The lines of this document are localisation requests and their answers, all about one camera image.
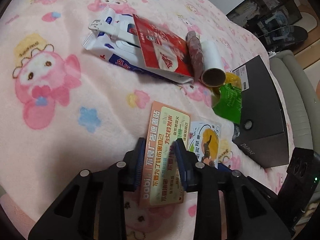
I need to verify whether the round cartoon sticker pack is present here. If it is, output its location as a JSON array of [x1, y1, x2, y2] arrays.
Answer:
[[188, 120, 221, 168]]

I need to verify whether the orange green sticker card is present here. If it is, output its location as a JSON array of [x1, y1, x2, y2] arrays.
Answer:
[[139, 101, 190, 208]]

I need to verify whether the black Daphne box lid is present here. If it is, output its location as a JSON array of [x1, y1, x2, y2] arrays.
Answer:
[[233, 56, 289, 168]]

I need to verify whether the green yellow snack packet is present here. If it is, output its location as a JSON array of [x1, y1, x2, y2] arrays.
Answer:
[[212, 72, 242, 125]]

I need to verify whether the white cardboard tube roll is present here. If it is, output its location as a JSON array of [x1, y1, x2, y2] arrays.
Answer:
[[201, 40, 226, 87]]

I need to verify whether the pink cartoon blanket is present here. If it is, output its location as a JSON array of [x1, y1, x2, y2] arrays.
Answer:
[[1, 0, 286, 238]]

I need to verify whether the brown crumpled wrapper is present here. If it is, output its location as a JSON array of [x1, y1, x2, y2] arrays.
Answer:
[[186, 30, 204, 82]]

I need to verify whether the red packet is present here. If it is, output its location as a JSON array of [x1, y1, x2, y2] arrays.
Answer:
[[133, 14, 194, 83]]

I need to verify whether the black glass cabinet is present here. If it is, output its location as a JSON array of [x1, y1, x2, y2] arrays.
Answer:
[[227, 0, 308, 52]]

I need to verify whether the white blue wet wipes pack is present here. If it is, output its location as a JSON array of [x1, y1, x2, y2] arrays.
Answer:
[[81, 4, 194, 84]]

